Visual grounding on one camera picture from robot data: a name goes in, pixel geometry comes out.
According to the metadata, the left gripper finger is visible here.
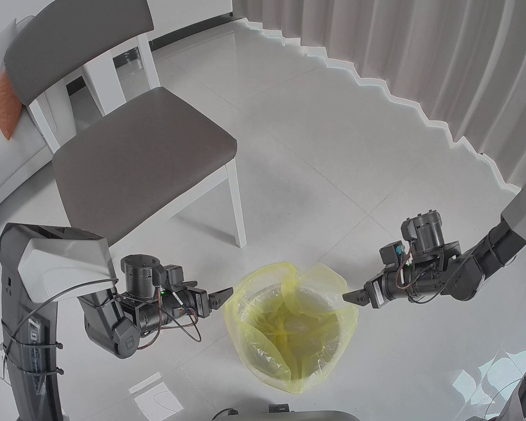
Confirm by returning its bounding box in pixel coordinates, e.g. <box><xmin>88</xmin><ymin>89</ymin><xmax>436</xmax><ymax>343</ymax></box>
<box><xmin>208</xmin><ymin>287</ymin><xmax>234</xmax><ymax>313</ymax></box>

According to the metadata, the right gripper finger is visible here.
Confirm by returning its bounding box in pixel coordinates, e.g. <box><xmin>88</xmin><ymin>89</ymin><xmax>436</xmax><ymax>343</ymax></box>
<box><xmin>342</xmin><ymin>289</ymin><xmax>370</xmax><ymax>308</ymax></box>

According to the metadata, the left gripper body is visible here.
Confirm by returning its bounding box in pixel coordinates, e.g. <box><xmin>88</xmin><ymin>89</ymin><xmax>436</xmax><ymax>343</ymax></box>
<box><xmin>140</xmin><ymin>288</ymin><xmax>212</xmax><ymax>330</ymax></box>

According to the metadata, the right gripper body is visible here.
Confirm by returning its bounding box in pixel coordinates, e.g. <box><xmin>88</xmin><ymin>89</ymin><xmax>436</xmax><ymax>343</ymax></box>
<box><xmin>365</xmin><ymin>271</ymin><xmax>424</xmax><ymax>310</ymax></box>

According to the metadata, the yellow plastic bag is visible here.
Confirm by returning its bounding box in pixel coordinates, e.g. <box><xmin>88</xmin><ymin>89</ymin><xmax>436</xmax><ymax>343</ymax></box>
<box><xmin>224</xmin><ymin>261</ymin><xmax>359</xmax><ymax>396</ymax></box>

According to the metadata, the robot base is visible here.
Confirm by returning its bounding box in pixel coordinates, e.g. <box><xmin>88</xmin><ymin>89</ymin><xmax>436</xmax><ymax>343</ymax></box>
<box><xmin>210</xmin><ymin>404</ymin><xmax>347</xmax><ymax>421</ymax></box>

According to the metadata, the white trash bin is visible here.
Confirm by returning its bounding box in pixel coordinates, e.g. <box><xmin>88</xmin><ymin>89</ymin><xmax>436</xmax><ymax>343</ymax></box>
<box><xmin>234</xmin><ymin>283</ymin><xmax>351</xmax><ymax>380</ymax></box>

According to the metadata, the white chair grey seat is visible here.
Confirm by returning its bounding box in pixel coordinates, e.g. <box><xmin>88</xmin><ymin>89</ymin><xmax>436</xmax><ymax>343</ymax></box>
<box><xmin>4</xmin><ymin>0</ymin><xmax>247</xmax><ymax>255</ymax></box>

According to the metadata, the pale grey sofa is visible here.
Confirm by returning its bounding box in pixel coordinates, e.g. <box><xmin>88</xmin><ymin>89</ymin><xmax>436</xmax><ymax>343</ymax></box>
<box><xmin>0</xmin><ymin>16</ymin><xmax>77</xmax><ymax>222</ymax></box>

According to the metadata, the beige pleated curtain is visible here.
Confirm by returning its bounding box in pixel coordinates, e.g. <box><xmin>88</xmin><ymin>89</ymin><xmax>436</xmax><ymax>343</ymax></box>
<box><xmin>230</xmin><ymin>0</ymin><xmax>526</xmax><ymax>192</ymax></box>

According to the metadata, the orange cushion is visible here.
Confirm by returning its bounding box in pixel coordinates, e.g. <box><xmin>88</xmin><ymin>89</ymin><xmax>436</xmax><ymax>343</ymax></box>
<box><xmin>0</xmin><ymin>69</ymin><xmax>23</xmax><ymax>141</ymax></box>

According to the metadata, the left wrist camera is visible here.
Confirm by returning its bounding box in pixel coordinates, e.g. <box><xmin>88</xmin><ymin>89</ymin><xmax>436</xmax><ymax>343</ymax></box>
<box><xmin>153</xmin><ymin>263</ymin><xmax>199</xmax><ymax>295</ymax></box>

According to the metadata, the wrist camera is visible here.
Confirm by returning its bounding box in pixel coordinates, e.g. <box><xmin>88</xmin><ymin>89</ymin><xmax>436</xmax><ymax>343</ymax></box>
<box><xmin>379</xmin><ymin>240</ymin><xmax>412</xmax><ymax>275</ymax></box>
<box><xmin>153</xmin><ymin>263</ymin><xmax>199</xmax><ymax>295</ymax></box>

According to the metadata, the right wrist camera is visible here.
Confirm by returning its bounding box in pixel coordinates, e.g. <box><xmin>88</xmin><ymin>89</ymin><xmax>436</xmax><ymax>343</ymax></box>
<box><xmin>379</xmin><ymin>240</ymin><xmax>412</xmax><ymax>275</ymax></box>

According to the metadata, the black cable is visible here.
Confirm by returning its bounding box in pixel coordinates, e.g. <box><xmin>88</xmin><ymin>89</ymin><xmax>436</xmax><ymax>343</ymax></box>
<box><xmin>2</xmin><ymin>279</ymin><xmax>120</xmax><ymax>354</ymax></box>

